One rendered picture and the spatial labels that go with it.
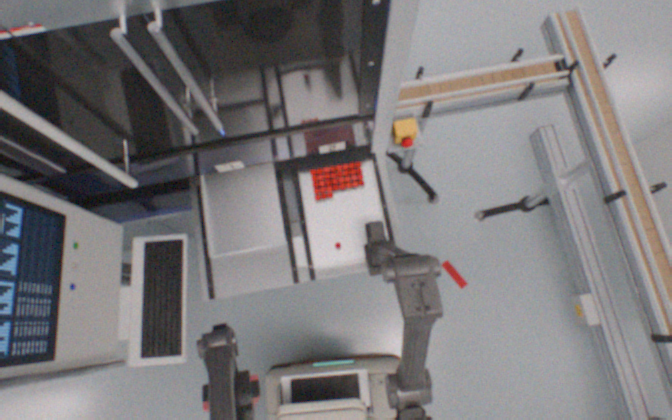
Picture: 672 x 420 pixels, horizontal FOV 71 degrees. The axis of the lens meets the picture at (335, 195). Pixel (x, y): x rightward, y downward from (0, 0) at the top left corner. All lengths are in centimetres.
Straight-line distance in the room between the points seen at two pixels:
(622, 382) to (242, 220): 154
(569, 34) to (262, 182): 122
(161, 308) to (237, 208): 43
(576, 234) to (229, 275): 139
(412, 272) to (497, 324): 167
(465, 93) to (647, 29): 188
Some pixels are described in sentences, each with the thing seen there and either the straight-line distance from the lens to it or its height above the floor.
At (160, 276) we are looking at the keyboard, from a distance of 178.
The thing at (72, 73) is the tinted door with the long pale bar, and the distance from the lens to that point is 109.
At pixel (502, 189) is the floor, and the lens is 270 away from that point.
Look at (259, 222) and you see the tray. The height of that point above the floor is 88.
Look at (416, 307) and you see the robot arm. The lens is 93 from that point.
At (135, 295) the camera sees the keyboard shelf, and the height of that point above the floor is 80.
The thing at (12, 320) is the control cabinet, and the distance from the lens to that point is 137.
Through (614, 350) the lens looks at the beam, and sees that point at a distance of 218.
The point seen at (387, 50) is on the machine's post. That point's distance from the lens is 110.
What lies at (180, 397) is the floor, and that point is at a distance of 264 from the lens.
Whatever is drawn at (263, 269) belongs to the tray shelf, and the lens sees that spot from 163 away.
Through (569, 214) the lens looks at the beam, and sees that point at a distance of 218.
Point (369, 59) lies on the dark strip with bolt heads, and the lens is 112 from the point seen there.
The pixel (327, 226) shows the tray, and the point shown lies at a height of 88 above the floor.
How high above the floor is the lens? 248
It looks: 75 degrees down
